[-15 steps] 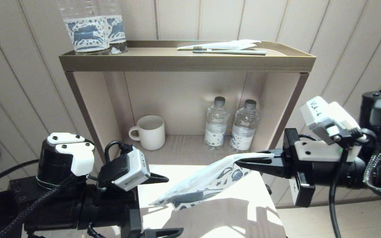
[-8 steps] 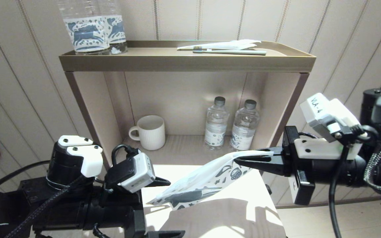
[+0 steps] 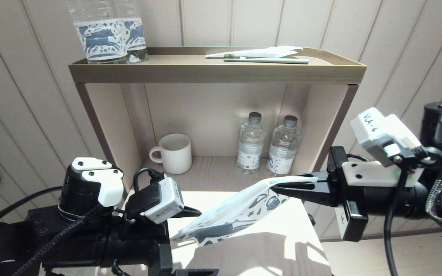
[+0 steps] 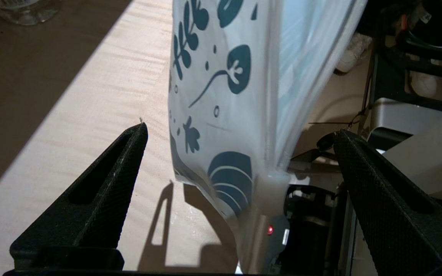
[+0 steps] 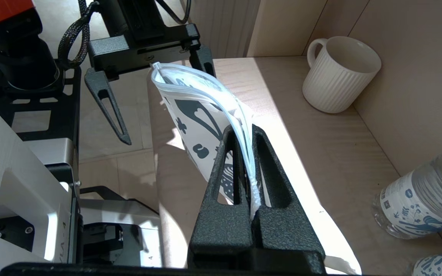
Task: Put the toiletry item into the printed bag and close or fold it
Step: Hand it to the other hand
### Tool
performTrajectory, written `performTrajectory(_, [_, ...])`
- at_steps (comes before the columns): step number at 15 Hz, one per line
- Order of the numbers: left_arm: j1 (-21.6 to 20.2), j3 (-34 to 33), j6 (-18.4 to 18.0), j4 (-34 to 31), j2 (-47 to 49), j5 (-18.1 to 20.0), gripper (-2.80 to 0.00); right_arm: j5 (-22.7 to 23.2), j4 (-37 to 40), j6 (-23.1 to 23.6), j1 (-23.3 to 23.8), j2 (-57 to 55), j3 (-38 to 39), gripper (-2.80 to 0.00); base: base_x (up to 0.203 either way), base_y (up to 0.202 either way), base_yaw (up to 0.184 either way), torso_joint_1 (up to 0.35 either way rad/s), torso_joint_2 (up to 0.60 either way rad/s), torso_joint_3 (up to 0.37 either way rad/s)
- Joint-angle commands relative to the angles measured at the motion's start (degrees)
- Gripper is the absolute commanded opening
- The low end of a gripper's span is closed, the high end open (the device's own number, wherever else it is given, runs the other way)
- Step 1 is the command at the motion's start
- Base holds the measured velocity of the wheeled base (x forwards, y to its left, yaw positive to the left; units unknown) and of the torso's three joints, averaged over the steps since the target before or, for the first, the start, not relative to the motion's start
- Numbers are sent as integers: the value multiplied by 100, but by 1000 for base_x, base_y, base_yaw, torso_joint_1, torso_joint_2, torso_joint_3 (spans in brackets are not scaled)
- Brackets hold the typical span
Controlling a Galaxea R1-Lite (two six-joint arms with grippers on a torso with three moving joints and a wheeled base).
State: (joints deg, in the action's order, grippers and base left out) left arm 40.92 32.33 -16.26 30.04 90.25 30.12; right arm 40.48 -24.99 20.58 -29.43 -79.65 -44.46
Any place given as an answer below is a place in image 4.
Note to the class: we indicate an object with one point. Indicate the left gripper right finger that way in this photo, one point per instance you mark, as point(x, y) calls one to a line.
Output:
point(397, 222)

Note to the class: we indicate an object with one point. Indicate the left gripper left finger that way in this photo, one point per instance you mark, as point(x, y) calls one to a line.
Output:
point(90, 214)

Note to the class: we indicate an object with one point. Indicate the white blue horse-print bag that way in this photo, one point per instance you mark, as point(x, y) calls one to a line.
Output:
point(236, 115)

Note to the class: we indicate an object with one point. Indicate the black robot base chassis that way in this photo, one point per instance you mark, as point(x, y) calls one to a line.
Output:
point(309, 230)

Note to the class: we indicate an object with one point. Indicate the small black knob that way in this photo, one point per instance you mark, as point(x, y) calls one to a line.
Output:
point(325, 141)

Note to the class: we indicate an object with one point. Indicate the small clear water bottle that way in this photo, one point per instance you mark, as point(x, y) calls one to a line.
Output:
point(25, 11)

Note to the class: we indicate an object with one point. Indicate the black robot side frame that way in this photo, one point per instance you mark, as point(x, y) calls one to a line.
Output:
point(416, 38)

